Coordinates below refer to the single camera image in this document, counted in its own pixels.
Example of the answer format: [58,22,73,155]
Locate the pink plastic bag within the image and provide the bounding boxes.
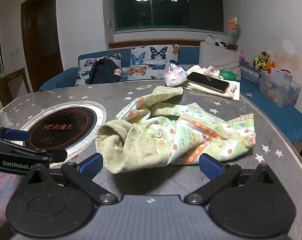
[164,62,188,87]

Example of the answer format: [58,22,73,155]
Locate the dark wooden side table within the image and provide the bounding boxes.
[0,67,31,117]

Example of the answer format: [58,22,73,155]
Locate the cream cloth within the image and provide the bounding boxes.
[184,65,237,100]

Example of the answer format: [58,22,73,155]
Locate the blue sofa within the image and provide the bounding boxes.
[38,45,302,144]

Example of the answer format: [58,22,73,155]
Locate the green round lid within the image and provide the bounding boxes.
[219,70,237,81]

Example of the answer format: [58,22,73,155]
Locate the black smartphone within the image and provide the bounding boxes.
[187,72,230,94]

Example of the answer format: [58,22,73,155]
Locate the grey star tablecloth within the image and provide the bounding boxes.
[0,81,302,240]

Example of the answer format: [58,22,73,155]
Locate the grey pillow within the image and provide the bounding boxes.
[198,41,242,81]

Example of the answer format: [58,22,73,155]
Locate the green patterned child's shirt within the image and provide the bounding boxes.
[95,85,256,175]

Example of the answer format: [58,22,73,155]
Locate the small butterfly print cushion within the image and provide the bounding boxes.
[75,53,122,87]

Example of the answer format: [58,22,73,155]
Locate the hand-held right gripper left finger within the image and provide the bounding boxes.
[17,153,119,205]

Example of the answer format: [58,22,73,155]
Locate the round black induction cooker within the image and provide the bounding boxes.
[15,102,108,165]

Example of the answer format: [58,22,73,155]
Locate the colourful pinwheel flowers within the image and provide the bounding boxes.
[227,16,241,45]

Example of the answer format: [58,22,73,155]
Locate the dark wooden door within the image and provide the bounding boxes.
[21,0,64,93]

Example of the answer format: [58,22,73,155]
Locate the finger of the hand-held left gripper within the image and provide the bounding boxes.
[0,138,68,163]
[0,124,29,142]

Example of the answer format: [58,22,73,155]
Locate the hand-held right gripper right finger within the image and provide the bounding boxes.
[184,153,285,205]

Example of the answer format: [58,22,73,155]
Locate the clear plastic storage box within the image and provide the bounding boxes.
[259,67,302,108]

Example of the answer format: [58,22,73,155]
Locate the dark glass window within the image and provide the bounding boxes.
[113,0,225,34]

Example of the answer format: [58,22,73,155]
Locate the teddy bear in yellow vest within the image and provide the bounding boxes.
[249,49,271,71]

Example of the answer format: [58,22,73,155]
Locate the panda plush toy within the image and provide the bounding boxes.
[204,35,237,50]

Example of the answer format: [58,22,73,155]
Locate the large butterfly print cushion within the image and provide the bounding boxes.
[130,44,179,80]

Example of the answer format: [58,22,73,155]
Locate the black backpack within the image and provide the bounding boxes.
[85,59,122,85]

